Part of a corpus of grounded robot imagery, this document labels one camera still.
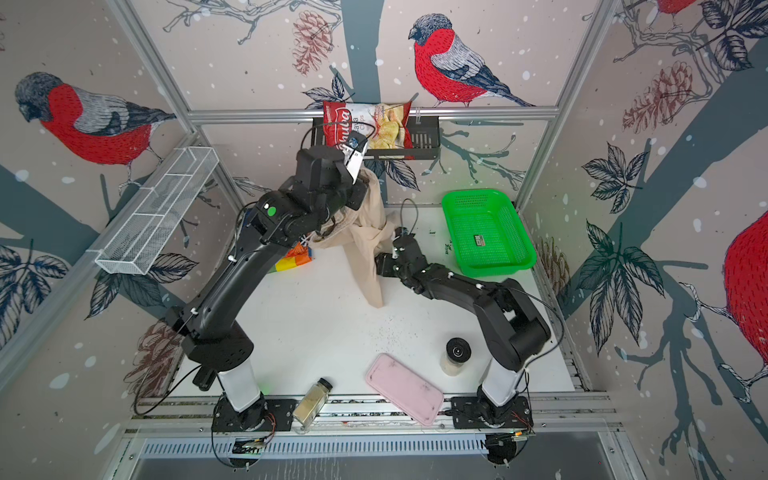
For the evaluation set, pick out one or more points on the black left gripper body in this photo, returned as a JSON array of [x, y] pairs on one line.
[[356, 194]]

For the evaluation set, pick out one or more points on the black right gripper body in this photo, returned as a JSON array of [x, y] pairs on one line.
[[389, 267]]

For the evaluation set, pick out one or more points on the beige shorts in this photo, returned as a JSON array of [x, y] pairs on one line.
[[363, 234]]

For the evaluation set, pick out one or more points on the rainbow striped shorts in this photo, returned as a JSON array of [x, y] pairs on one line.
[[296, 257]]

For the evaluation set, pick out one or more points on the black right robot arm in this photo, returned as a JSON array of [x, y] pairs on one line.
[[513, 328]]

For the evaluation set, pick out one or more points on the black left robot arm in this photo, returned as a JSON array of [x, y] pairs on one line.
[[326, 181]]

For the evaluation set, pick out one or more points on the red Chuba chips bag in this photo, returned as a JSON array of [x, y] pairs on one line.
[[384, 124]]

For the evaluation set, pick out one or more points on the green plastic basket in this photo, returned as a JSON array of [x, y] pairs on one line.
[[491, 214]]

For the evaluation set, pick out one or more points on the pink rectangular case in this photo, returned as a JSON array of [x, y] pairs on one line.
[[405, 389]]

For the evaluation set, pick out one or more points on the spice jar black lid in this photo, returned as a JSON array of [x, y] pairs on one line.
[[314, 400]]

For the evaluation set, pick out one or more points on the black remote-like object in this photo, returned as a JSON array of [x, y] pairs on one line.
[[204, 378]]

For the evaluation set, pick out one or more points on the black wall basket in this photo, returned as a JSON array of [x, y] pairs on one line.
[[425, 138]]

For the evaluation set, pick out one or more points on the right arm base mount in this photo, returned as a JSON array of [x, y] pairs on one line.
[[479, 412]]

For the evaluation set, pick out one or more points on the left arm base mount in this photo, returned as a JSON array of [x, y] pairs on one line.
[[267, 414]]

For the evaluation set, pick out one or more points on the white wire mesh shelf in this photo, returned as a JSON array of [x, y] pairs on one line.
[[143, 235]]

